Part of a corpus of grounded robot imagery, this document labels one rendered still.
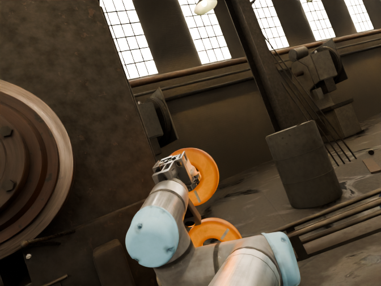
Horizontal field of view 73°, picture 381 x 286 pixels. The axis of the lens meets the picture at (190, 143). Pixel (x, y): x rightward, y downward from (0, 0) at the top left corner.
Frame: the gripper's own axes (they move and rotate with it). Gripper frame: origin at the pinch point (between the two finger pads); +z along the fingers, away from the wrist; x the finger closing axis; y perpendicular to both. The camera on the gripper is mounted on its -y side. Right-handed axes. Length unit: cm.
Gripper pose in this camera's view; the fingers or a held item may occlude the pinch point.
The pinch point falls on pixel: (187, 169)
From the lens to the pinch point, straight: 70.4
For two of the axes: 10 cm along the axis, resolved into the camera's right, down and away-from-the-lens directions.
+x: -9.2, 3.4, 2.1
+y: -3.8, -9.1, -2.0
